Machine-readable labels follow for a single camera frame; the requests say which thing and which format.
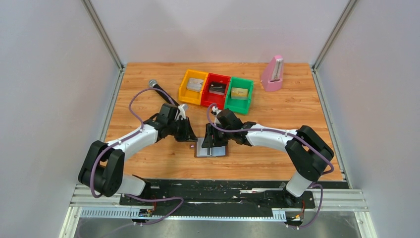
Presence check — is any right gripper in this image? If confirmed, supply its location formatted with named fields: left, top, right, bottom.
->
left=202, top=123, right=233, bottom=149

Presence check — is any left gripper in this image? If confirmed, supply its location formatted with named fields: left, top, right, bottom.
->
left=168, top=117, right=199, bottom=142

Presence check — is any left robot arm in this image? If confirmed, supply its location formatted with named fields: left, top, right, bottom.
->
left=78, top=103, right=197, bottom=205

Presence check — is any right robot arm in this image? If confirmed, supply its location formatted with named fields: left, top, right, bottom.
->
left=203, top=104, right=334, bottom=207

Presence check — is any silver card in yellow bin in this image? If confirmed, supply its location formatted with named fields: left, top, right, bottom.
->
left=186, top=78, right=204, bottom=92

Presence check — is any black card in red bin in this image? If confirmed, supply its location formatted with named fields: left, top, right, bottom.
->
left=209, top=82, right=226, bottom=96

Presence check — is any gold card in green bin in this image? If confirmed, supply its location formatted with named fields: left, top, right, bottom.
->
left=230, top=87, right=249, bottom=100

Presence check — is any yellow plastic bin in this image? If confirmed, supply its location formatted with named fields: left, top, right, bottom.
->
left=178, top=69, right=209, bottom=105

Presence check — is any red plastic bin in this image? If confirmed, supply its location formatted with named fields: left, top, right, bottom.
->
left=201, top=73, right=231, bottom=109

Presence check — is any green plastic bin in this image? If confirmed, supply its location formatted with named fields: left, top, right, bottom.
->
left=224, top=77, right=254, bottom=115

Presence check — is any pink metronome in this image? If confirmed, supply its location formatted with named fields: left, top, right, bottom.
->
left=260, top=55, right=284, bottom=92

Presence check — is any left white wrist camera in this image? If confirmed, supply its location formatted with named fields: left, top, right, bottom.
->
left=176, top=104, right=188, bottom=120

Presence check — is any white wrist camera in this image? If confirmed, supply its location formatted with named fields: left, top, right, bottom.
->
left=176, top=104, right=188, bottom=120
left=211, top=106, right=221, bottom=117

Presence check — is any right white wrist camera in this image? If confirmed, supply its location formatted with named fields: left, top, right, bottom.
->
left=211, top=106, right=221, bottom=117

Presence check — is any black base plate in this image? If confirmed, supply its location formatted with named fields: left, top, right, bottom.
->
left=118, top=178, right=315, bottom=218

